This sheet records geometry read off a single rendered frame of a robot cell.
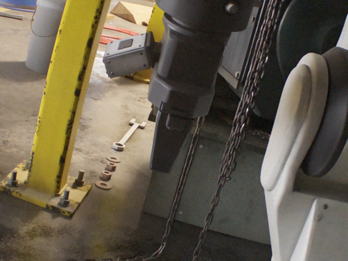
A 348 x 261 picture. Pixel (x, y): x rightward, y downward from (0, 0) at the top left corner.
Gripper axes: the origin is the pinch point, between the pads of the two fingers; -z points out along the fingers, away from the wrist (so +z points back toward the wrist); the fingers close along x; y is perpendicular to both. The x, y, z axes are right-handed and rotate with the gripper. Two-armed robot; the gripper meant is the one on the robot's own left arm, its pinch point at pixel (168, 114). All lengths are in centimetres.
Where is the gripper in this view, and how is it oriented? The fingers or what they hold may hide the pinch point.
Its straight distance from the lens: 61.6
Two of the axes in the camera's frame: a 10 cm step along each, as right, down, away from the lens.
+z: 2.7, -8.4, -4.6
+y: -9.6, -2.4, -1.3
